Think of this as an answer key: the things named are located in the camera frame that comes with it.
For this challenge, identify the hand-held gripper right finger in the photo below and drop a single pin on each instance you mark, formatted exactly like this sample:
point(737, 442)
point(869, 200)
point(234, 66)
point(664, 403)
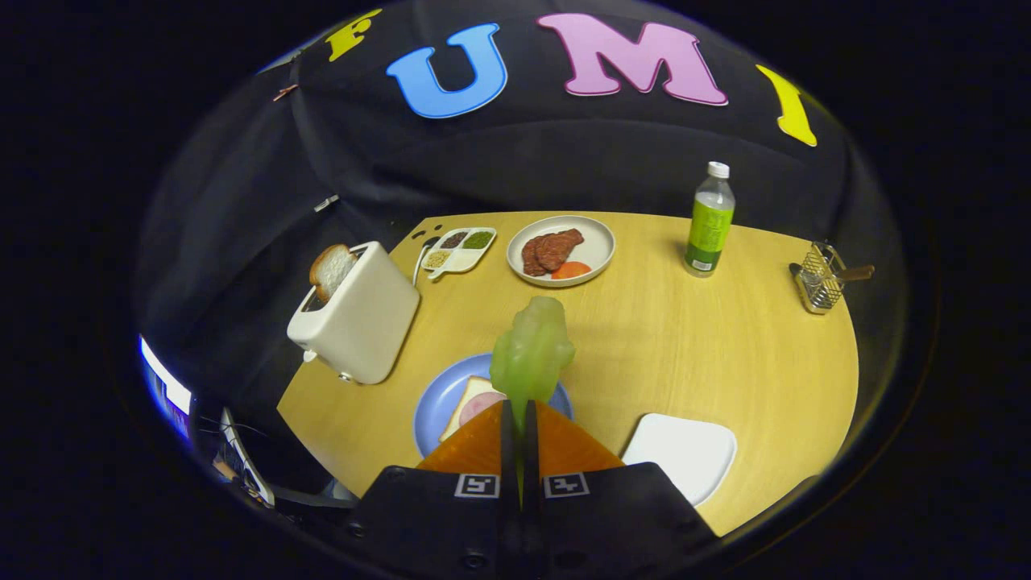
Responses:
point(529, 451)

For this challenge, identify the white divided condiment tray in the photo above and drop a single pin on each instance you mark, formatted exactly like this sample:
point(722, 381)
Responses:
point(459, 259)

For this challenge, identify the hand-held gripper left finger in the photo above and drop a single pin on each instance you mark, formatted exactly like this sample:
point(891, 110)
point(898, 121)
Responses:
point(508, 451)

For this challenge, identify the brown meat slice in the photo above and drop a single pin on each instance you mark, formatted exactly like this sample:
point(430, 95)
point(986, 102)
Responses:
point(557, 246)
point(530, 258)

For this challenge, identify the red tomato slice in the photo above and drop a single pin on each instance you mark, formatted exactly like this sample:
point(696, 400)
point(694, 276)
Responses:
point(570, 271)

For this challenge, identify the green lettuce leaf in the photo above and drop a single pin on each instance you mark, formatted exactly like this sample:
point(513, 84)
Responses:
point(530, 354)

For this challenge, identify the round white plate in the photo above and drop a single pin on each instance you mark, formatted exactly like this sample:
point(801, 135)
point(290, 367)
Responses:
point(596, 242)

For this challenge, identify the orange cloth clip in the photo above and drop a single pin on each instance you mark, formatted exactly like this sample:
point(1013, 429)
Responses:
point(284, 92)

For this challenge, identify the pile of yellow beans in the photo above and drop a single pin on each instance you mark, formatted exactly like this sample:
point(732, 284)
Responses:
point(436, 258)

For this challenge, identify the lit computer screen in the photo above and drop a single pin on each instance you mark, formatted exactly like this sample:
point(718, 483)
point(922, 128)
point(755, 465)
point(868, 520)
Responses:
point(165, 387)

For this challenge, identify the silver cloth clip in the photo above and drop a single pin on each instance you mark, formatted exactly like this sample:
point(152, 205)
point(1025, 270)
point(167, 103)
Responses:
point(326, 203)

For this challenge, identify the black backdrop cloth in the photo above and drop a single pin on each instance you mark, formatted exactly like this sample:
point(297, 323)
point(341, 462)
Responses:
point(564, 161)

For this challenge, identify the pile of green beans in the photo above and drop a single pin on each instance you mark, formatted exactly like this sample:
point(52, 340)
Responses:
point(478, 239)

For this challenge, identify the green label water bottle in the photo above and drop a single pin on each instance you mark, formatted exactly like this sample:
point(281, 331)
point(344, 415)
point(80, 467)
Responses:
point(709, 225)

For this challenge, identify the square white plate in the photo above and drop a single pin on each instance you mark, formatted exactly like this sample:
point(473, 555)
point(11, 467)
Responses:
point(681, 455)

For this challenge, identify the white bread slice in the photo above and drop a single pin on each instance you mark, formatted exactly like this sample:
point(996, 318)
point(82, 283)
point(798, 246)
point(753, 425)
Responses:
point(461, 403)
point(330, 270)

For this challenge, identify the pink ham slice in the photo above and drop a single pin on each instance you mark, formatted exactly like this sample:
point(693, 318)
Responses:
point(479, 405)

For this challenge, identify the round blue plate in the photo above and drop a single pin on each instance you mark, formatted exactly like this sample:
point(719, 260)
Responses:
point(439, 395)

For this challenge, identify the white-edged dark device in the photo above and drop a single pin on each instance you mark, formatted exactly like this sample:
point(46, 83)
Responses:
point(246, 467)

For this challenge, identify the white toaster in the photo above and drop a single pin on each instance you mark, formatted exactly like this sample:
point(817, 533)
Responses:
point(362, 322)

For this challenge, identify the pile of dark red beans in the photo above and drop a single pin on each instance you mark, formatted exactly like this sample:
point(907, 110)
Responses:
point(453, 239)

